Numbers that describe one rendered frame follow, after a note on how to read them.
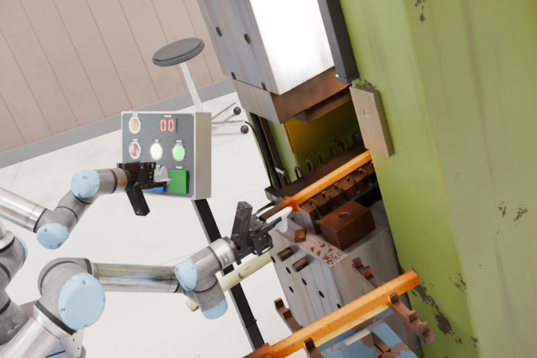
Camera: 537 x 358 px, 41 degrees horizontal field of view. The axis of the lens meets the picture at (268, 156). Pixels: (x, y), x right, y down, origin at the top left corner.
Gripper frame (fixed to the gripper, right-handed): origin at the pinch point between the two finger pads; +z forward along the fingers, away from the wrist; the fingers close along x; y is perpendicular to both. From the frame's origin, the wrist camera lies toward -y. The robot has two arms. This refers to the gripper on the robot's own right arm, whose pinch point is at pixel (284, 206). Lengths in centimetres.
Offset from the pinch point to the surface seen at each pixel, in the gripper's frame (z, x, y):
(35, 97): 6, -391, 55
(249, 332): -7, -56, 78
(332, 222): 4.6, 15.3, 2.0
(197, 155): -5.2, -40.0, -7.6
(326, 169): 19.8, -7.1, 1.0
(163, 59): 73, -272, 34
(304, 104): 11.3, 7.5, -28.6
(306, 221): 2.7, 4.5, 5.0
